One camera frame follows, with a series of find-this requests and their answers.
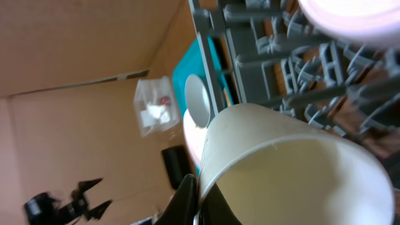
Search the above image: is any cream cup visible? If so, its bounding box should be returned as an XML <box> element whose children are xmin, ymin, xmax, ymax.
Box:
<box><xmin>199</xmin><ymin>104</ymin><xmax>395</xmax><ymax>224</ymax></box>

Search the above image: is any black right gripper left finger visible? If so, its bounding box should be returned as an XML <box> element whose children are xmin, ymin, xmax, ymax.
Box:
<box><xmin>154</xmin><ymin>174</ymin><xmax>198</xmax><ymax>225</ymax></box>

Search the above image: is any white napkin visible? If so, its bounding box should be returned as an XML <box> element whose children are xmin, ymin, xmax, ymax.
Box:
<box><xmin>140</xmin><ymin>104</ymin><xmax>171</xmax><ymax>127</ymax></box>

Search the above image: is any grey dishwasher rack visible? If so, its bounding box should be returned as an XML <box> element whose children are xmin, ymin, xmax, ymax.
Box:
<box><xmin>189</xmin><ymin>1</ymin><xmax>399</xmax><ymax>163</ymax></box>

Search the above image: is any large white dirty plate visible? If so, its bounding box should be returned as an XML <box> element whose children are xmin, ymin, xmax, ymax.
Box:
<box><xmin>183</xmin><ymin>110</ymin><xmax>207</xmax><ymax>168</ymax></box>

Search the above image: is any wooden chopstick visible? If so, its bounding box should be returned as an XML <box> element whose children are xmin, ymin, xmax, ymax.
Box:
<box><xmin>223</xmin><ymin>88</ymin><xmax>232</xmax><ymax>107</ymax></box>

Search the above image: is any red snack wrapper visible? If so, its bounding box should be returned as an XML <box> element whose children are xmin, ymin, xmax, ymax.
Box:
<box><xmin>159</xmin><ymin>96</ymin><xmax>171</xmax><ymax>106</ymax></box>

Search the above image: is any clear plastic waste bin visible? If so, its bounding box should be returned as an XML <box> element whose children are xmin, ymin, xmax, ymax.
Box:
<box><xmin>133</xmin><ymin>76</ymin><xmax>181</xmax><ymax>137</ymax></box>

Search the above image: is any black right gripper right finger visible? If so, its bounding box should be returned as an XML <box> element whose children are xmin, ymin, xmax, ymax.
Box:
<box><xmin>199</xmin><ymin>184</ymin><xmax>241</xmax><ymax>225</ymax></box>

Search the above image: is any teal serving tray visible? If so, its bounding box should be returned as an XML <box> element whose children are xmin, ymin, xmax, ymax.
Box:
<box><xmin>172</xmin><ymin>36</ymin><xmax>233</xmax><ymax>116</ymax></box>

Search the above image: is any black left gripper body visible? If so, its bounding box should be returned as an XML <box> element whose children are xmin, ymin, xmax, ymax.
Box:
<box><xmin>23</xmin><ymin>192</ymin><xmax>89</xmax><ymax>225</ymax></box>

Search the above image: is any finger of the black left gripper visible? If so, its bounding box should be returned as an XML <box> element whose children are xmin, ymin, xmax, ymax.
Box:
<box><xmin>84</xmin><ymin>199</ymin><xmax>112</xmax><ymax>221</ymax></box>
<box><xmin>71</xmin><ymin>178</ymin><xmax>103</xmax><ymax>200</ymax></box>

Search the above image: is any black tray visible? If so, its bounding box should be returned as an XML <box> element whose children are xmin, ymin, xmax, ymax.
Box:
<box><xmin>161</xmin><ymin>145</ymin><xmax>194</xmax><ymax>190</ymax></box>

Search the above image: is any small pink bowl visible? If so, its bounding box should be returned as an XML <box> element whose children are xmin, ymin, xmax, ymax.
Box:
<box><xmin>298</xmin><ymin>0</ymin><xmax>399</xmax><ymax>50</ymax></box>

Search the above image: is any grey bowl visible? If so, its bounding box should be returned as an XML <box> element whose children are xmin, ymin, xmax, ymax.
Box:
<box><xmin>184</xmin><ymin>74</ymin><xmax>211</xmax><ymax>128</ymax></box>

